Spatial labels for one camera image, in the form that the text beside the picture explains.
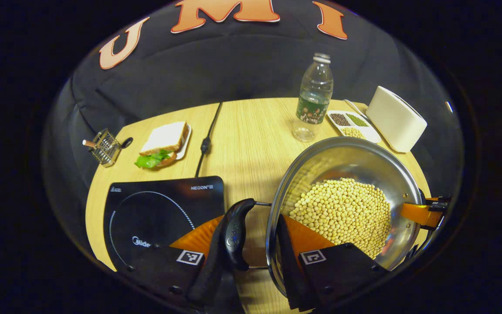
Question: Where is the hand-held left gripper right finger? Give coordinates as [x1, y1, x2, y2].
[275, 214, 392, 312]

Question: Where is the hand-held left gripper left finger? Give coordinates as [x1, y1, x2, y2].
[115, 215, 234, 311]

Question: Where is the pile of soybeans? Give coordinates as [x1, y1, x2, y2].
[289, 177, 392, 259]

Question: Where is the black induction cooktop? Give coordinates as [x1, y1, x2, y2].
[103, 176, 226, 273]

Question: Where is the steel pot with black handle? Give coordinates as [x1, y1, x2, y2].
[220, 137, 426, 299]

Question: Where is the white toaster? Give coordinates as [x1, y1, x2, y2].
[366, 86, 428, 153]

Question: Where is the white tray of beans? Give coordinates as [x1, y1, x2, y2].
[326, 110, 382, 143]

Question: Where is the white bread lettuce sandwich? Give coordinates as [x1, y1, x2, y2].
[134, 121, 189, 169]

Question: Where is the clear plastic water bottle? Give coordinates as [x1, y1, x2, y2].
[292, 52, 334, 143]

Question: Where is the black power cable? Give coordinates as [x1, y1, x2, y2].
[195, 102, 223, 178]

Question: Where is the small metal wire basket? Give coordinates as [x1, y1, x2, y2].
[82, 128, 122, 168]

